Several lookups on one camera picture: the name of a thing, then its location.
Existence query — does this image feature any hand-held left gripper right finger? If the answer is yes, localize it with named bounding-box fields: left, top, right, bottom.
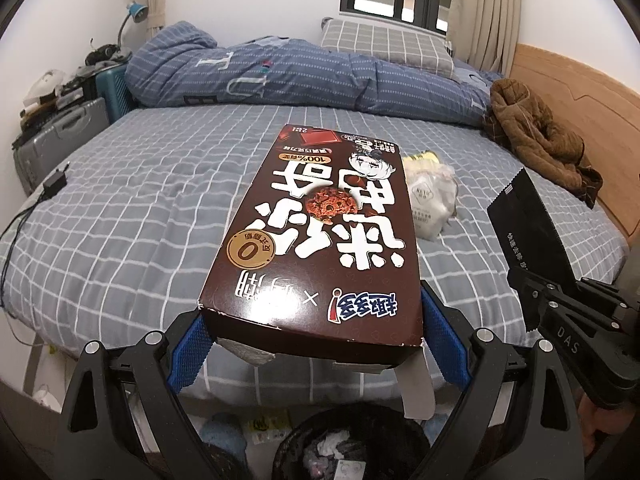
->
left=420, top=280, right=586, bottom=480

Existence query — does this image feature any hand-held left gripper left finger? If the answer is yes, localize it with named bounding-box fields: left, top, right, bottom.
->
left=60, top=310, right=221, bottom=480

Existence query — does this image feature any blue striped duvet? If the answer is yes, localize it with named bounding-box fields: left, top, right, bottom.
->
left=124, top=21, right=503, bottom=128

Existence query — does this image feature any black trash bin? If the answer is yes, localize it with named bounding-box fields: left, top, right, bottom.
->
left=272, top=402, right=432, bottom=480

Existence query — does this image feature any beige pleated curtain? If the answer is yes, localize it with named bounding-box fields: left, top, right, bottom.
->
left=445, top=0, right=526, bottom=73

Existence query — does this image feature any yellow and white packet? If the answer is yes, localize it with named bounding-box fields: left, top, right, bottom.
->
left=241, top=410, right=292, bottom=447

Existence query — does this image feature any wooden headboard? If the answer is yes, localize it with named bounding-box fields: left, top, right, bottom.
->
left=512, top=42, right=640, bottom=241

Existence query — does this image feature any grey suitcase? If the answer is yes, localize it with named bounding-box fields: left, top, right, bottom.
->
left=12, top=99, right=111, bottom=193

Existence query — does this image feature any brown padded jacket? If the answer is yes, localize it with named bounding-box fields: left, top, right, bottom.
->
left=482, top=78, right=603, bottom=209

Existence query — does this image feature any blue desk lamp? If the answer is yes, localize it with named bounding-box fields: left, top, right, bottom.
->
left=117, top=2, right=149, bottom=51

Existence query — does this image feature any white plastic wrapper bag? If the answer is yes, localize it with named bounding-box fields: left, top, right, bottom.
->
left=404, top=159, right=460, bottom=241

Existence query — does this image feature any teal suitcase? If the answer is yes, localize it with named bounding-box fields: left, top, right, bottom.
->
left=95, top=65, right=136, bottom=123

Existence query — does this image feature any brown cookie box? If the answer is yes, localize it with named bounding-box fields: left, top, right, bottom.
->
left=197, top=124, right=436, bottom=421

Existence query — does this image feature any white round object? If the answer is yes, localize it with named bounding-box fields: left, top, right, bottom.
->
left=25, top=71, right=66, bottom=106

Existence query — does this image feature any black sachet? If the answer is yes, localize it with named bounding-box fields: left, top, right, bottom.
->
left=486, top=167, right=577, bottom=333

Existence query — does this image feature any black charger cable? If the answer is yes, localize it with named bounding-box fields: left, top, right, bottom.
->
left=0, top=194, right=51, bottom=311

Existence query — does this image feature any bed with grey checked sheet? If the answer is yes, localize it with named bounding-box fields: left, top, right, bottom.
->
left=0, top=100, right=633, bottom=411

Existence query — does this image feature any grey checked pillow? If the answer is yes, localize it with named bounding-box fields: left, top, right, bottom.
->
left=320, top=19, right=456, bottom=81

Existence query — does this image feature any black charger plug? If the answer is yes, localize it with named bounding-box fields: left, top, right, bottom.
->
left=42, top=162, right=71, bottom=199

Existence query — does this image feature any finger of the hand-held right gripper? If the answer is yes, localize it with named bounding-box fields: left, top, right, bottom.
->
left=507, top=266, right=567, bottom=330
left=574, top=277, right=632, bottom=312

